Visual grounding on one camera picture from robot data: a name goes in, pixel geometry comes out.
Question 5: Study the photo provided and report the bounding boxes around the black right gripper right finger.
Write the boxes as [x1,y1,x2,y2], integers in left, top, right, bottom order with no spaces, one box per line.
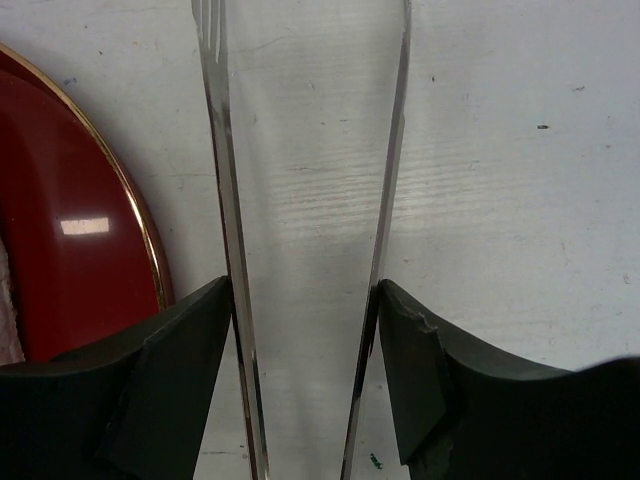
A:
[379,280,639,479]

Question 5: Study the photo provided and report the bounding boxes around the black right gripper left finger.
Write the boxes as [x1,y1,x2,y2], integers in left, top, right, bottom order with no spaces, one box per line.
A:
[1,277,231,479]

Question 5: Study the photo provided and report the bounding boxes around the long toasted bread roll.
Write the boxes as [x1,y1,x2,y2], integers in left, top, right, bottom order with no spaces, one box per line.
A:
[0,244,25,365]

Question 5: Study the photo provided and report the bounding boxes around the metal serving tongs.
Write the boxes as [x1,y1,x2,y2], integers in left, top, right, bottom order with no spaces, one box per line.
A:
[191,1,412,479]

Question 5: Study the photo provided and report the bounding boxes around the dark red round plate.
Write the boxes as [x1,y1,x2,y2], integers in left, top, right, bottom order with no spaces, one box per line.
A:
[1,48,174,362]

